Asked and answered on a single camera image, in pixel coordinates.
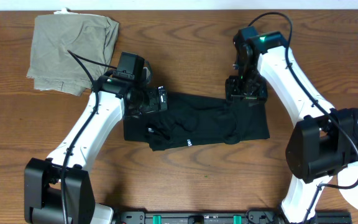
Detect black polo shirt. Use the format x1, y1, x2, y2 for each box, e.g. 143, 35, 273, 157
124, 93, 270, 151

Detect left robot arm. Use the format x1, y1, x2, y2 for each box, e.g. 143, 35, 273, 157
24, 76, 167, 224

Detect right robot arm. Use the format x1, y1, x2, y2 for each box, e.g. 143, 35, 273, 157
225, 27, 354, 223

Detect folded khaki trousers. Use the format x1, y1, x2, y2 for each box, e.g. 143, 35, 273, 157
27, 11, 119, 96

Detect right black cable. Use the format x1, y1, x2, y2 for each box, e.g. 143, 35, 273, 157
247, 11, 358, 224

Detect black cable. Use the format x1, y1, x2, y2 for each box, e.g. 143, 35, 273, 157
247, 11, 358, 224
60, 49, 119, 224

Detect left black cable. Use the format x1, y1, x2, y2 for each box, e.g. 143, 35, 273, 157
60, 49, 119, 224

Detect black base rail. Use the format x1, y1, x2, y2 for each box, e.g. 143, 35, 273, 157
113, 210, 353, 224

